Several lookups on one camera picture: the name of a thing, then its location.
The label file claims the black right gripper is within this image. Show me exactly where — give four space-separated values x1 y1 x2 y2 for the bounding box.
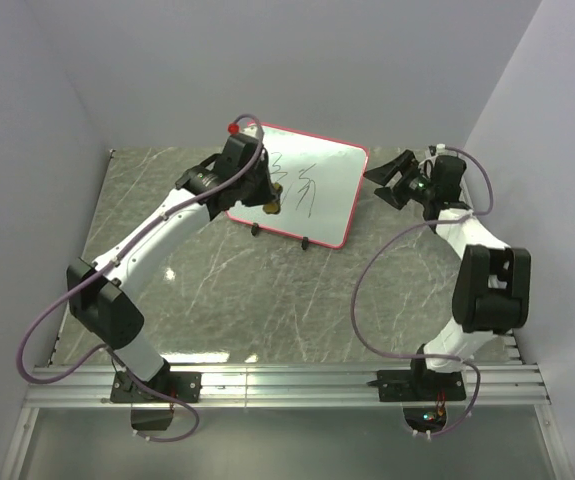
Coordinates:
362 151 436 212

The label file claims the yellow whiteboard eraser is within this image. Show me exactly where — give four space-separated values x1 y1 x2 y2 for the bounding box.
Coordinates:
262 183 283 215

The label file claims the pink framed whiteboard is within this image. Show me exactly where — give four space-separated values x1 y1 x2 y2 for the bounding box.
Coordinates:
227 124 369 249

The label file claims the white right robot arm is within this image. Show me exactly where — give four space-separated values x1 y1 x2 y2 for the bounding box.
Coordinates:
364 145 531 401

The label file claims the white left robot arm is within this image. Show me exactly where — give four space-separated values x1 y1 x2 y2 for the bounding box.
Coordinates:
66 150 281 402

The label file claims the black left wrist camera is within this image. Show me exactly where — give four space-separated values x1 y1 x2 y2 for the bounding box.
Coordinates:
213 122 261 180

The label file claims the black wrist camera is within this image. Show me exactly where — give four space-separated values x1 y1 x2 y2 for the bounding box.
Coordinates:
213 122 261 180
422 145 466 204

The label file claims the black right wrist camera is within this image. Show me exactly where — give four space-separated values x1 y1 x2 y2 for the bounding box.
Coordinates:
422 145 466 204

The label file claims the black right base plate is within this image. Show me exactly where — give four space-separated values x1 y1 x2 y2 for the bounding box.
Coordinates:
367 370 466 403

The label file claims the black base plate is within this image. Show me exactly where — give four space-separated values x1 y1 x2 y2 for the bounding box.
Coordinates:
367 370 466 403
110 372 202 404

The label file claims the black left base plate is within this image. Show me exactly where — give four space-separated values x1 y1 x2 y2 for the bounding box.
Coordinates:
110 372 202 404

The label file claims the aluminium mounting rail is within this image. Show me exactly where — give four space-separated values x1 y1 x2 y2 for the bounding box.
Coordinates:
23 363 550 409

